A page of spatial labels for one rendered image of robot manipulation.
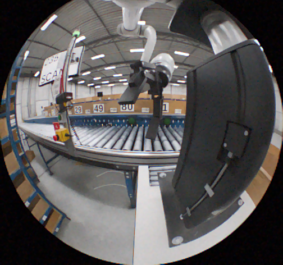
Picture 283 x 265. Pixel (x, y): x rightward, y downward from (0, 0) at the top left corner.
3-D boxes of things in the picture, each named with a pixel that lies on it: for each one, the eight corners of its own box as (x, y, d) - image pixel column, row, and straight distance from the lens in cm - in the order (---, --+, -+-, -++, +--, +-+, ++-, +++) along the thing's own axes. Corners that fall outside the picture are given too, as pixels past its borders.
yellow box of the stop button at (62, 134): (55, 142, 65) (52, 131, 63) (64, 137, 69) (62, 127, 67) (67, 145, 53) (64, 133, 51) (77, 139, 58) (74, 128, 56)
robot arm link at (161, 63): (147, 62, 38) (144, 67, 32) (170, 58, 36) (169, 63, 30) (154, 80, 41) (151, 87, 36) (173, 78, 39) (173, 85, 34)
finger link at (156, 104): (150, 86, 28) (151, 87, 29) (150, 120, 27) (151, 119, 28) (162, 85, 27) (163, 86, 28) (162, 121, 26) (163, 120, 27)
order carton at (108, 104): (91, 114, 120) (91, 101, 120) (102, 112, 144) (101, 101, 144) (118, 114, 101) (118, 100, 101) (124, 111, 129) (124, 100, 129)
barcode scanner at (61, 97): (67, 109, 48) (64, 89, 50) (56, 113, 58) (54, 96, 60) (76, 108, 53) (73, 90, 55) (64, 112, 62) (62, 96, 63)
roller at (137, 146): (132, 158, 49) (131, 150, 46) (139, 129, 95) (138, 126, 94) (140, 158, 49) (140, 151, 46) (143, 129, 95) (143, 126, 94)
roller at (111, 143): (101, 154, 56) (100, 147, 53) (123, 129, 99) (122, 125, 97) (108, 155, 53) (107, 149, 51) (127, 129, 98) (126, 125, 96)
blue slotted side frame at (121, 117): (24, 123, 633) (23, 120, 632) (24, 123, 633) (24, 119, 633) (263, 127, 501) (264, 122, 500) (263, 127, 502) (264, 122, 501)
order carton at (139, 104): (118, 114, 101) (118, 100, 101) (124, 112, 129) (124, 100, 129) (151, 114, 96) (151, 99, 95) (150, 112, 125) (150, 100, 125)
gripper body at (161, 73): (153, 86, 36) (146, 101, 29) (146, 67, 32) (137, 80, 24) (170, 85, 34) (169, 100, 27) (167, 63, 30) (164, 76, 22)
